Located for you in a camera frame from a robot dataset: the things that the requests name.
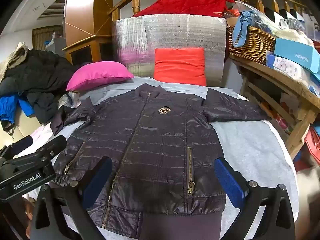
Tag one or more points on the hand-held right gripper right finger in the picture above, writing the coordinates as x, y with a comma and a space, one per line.
230, 182

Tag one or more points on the pink pillow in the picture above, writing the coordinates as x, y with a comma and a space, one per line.
100, 73

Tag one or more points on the cream leather sofa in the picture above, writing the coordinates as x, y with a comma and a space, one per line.
22, 127

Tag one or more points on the red pillow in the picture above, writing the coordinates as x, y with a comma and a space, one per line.
180, 66

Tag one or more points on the beige fleece garment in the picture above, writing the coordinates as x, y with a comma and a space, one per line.
15, 55

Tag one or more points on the wooden shelf table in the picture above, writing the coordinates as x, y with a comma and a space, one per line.
282, 85

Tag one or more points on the red quilt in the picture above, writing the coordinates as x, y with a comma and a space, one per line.
185, 3

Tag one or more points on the blue garment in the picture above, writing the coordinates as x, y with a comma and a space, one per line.
8, 107

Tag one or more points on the white printed box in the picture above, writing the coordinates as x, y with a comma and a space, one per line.
287, 67

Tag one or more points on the silver foil insulation mat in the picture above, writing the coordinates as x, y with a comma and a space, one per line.
150, 37

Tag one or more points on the dark quilted zip jacket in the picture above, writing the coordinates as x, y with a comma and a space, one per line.
160, 140

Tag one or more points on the wicker basket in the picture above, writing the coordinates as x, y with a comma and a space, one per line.
252, 45

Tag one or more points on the wooden stair railing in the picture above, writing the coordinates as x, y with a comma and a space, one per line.
135, 3

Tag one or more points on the red bag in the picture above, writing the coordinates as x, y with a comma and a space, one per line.
311, 145

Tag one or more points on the grey fleece blanket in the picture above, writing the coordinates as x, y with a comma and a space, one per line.
250, 145

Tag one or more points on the blue cloth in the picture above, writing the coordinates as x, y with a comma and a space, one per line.
243, 22

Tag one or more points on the wooden cabinet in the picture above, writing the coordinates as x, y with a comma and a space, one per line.
85, 17

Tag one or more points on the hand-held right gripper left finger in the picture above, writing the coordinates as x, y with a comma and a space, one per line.
100, 177

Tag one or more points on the blue cardboard box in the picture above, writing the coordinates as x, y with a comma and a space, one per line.
297, 52

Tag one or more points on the pile of dark clothes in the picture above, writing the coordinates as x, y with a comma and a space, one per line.
37, 75

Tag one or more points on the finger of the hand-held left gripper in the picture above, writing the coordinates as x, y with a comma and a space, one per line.
51, 146
21, 143

